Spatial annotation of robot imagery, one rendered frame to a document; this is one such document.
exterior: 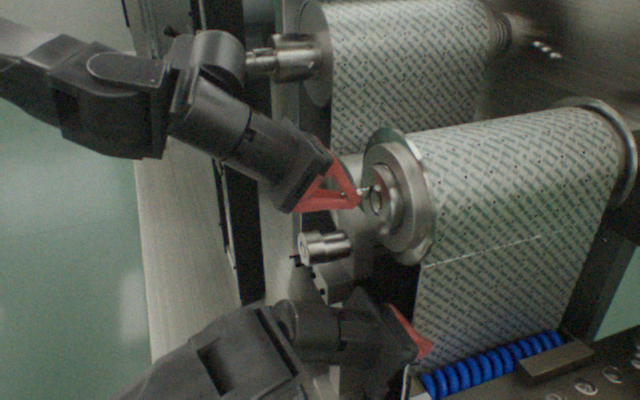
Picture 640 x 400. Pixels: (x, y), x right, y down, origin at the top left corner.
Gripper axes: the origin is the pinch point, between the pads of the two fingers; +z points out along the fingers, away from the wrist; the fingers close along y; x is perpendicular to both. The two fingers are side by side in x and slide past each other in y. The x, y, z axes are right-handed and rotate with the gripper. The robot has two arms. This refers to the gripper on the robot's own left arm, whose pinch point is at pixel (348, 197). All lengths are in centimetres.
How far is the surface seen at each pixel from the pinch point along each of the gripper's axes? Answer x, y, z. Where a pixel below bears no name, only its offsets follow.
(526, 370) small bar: -5.1, 12.0, 26.7
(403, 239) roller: 0.3, 6.2, 4.0
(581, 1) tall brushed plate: 35.4, -10.2, 18.5
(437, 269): -0.3, 8.1, 8.5
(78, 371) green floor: -134, -107, 22
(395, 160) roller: 6.3, 3.6, -0.7
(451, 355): -9.5, 7.1, 21.3
